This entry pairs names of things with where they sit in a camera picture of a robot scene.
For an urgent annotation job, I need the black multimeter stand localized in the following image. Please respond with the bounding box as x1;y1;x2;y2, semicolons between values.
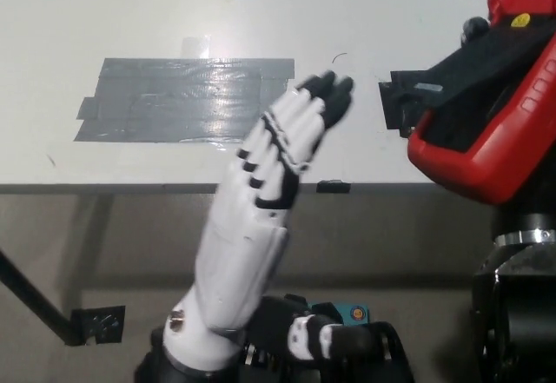
424;20;556;113

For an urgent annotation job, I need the small black tape piece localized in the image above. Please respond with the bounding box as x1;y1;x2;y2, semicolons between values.
316;179;352;195

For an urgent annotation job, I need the white and black left hand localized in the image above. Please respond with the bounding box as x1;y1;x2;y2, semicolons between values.
162;69;379;373

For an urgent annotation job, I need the black right hand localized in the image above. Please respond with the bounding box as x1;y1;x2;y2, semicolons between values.
460;0;556;240

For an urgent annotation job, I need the grey duct tape patch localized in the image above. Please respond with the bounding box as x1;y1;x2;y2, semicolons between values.
72;56;297;144

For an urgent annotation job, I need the red digital multimeter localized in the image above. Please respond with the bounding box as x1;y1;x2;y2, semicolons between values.
407;0;556;206

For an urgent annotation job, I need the black metal table leg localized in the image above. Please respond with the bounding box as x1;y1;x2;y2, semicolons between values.
0;250;75;345

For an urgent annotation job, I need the black tape patch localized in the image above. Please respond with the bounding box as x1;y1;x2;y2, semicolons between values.
378;69;435;139

